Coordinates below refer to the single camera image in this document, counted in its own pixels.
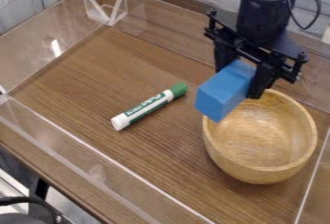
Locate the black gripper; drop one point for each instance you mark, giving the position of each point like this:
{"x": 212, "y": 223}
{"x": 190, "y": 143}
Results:
{"x": 256, "y": 36}

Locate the blue block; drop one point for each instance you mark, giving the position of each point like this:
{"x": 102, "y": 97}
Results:
{"x": 224, "y": 91}

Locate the green white marker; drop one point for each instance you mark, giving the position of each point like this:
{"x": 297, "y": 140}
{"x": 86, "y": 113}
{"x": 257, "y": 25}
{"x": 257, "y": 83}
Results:
{"x": 147, "y": 106}

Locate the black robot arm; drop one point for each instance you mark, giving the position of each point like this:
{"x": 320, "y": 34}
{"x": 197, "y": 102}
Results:
{"x": 256, "y": 36}

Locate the brown wooden bowl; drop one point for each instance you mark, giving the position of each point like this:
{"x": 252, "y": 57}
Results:
{"x": 264, "y": 142}

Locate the clear acrylic tray walls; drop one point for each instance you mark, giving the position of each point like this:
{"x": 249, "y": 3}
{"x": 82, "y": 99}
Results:
{"x": 87, "y": 59}

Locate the black table leg bracket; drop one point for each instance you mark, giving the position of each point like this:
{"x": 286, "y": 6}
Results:
{"x": 39, "y": 189}

